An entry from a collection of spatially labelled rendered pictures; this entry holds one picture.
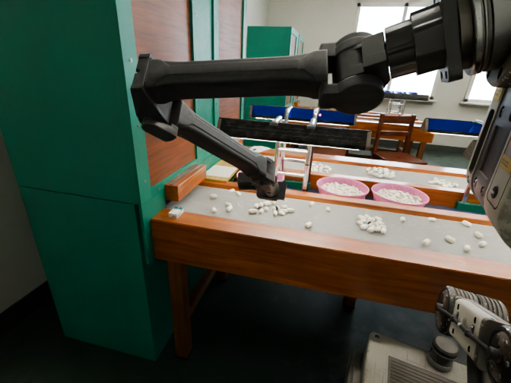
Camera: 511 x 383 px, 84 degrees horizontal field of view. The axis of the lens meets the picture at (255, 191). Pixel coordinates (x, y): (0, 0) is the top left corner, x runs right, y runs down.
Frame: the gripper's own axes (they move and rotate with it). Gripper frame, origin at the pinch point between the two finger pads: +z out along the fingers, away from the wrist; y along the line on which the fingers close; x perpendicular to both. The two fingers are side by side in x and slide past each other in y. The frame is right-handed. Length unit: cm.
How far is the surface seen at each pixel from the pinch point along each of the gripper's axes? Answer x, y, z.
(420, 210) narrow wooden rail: -10, -62, 29
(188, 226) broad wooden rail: 17.0, 28.8, -5.5
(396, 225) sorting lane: 0, -50, 20
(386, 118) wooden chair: -163, -85, 202
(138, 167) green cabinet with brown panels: 2.0, 44.6, -22.0
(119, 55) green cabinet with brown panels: -24, 45, -44
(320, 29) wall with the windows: -421, 13, 327
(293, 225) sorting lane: 8.5, -8.2, 9.2
